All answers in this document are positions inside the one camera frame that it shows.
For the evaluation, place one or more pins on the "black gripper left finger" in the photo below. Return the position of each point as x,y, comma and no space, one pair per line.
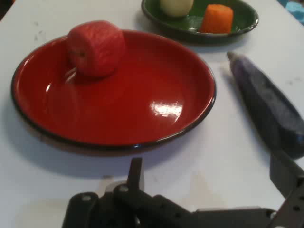
133,204

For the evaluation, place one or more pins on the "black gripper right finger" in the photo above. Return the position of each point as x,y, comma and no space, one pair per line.
289,180

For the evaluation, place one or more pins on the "purple toy eggplant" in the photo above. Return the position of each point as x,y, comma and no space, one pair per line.
261,95

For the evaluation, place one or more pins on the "red enamel plate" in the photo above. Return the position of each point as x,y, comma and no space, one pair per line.
130,107

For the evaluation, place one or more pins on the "red toy apple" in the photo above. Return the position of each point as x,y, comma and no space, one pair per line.
95,47

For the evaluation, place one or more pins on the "green enamel plate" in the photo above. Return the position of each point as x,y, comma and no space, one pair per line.
242,21

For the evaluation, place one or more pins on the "blue foam building block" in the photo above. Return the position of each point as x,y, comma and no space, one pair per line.
295,7

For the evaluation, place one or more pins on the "orange toy carrot piece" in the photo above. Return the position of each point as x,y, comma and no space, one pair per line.
216,19

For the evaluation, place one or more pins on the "cream toy potato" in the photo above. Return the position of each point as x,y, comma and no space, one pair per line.
175,7

